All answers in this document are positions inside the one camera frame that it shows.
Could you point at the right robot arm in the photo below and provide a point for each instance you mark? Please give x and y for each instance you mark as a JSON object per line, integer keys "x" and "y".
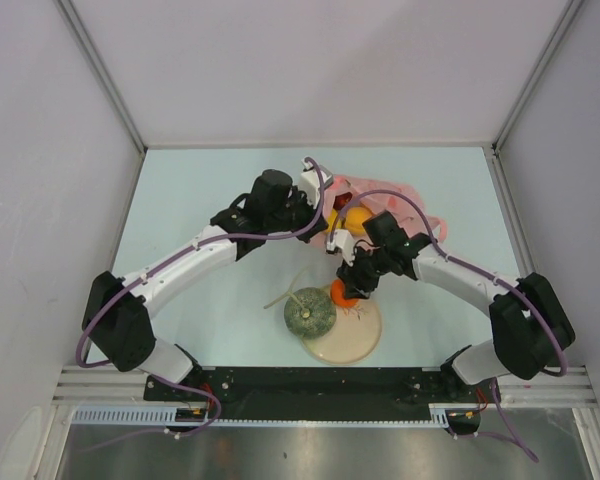
{"x": 530, "y": 329}

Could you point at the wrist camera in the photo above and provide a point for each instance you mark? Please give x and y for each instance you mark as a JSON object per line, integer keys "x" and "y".
{"x": 314, "y": 180}
{"x": 341, "y": 241}

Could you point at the dark red fake apple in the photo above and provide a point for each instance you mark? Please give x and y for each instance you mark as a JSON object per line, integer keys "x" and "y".
{"x": 342, "y": 200}

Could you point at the green fake melon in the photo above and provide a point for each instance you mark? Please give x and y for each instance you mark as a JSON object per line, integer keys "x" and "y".
{"x": 309, "y": 313}

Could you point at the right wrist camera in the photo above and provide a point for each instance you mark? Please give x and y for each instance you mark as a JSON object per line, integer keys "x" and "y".
{"x": 341, "y": 241}

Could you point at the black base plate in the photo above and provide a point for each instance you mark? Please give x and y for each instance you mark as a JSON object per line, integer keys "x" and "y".
{"x": 333, "y": 394}

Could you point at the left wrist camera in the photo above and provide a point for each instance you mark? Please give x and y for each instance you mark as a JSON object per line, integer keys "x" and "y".
{"x": 314, "y": 180}

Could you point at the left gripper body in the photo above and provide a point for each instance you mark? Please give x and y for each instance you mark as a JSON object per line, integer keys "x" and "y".
{"x": 298, "y": 211}

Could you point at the yellow fake fruit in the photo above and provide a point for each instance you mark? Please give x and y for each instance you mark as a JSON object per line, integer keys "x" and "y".
{"x": 355, "y": 219}

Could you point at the aluminium frame rail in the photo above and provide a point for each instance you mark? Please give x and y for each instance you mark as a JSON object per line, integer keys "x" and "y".
{"x": 107, "y": 386}

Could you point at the yellow fake mango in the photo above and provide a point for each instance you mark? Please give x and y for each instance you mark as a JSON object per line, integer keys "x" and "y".
{"x": 333, "y": 221}

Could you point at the pink plastic bag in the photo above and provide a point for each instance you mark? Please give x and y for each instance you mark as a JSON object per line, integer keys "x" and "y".
{"x": 404, "y": 213}

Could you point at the orange fake orange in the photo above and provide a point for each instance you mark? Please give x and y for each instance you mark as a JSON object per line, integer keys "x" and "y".
{"x": 337, "y": 293}

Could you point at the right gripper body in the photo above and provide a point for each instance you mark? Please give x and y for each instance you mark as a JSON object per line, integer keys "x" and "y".
{"x": 366, "y": 269}

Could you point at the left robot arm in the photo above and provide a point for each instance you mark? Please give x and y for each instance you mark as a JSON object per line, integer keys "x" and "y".
{"x": 119, "y": 311}

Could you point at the beige ceramic plate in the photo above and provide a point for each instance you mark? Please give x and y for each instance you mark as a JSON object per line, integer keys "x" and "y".
{"x": 355, "y": 335}

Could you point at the white cable duct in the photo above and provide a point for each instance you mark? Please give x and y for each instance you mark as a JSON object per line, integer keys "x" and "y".
{"x": 189, "y": 417}

